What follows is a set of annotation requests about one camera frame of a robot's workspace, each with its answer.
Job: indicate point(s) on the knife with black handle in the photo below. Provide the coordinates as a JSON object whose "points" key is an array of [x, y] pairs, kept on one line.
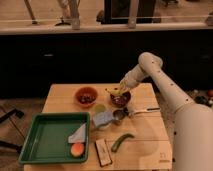
{"points": [[131, 112]]}

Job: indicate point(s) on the grey folded cloth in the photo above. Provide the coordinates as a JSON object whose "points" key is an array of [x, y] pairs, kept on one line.
{"points": [[79, 135]]}

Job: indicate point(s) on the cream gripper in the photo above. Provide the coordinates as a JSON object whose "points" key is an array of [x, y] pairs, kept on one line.
{"points": [[123, 86]]}

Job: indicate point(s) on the yellow banana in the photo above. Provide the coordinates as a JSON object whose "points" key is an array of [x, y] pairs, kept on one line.
{"points": [[114, 92]]}

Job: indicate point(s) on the orange fruit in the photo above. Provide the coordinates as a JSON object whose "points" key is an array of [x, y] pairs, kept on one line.
{"points": [[77, 149]]}

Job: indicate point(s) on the blue cloth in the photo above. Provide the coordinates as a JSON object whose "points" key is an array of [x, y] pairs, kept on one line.
{"points": [[102, 119]]}

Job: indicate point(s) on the metal cup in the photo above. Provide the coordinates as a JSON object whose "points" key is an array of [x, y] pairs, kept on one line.
{"points": [[118, 115]]}

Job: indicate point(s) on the small green round object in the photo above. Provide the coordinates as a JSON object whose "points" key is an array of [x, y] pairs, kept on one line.
{"points": [[100, 108]]}

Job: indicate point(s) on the orange bowl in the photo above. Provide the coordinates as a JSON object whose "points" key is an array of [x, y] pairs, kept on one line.
{"points": [[86, 96]]}

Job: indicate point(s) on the green plastic tray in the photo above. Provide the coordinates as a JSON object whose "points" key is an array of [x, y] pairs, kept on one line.
{"points": [[47, 138]]}

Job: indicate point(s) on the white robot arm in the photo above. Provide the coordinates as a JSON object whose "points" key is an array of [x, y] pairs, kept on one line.
{"points": [[193, 139]]}

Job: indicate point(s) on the purple bowl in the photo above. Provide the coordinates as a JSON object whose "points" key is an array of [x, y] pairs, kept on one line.
{"points": [[122, 100]]}

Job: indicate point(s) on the wooden table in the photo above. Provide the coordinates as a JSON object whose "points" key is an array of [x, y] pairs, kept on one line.
{"points": [[149, 150]]}

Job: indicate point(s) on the clutter on floor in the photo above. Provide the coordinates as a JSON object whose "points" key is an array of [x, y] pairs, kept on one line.
{"points": [[205, 97]]}

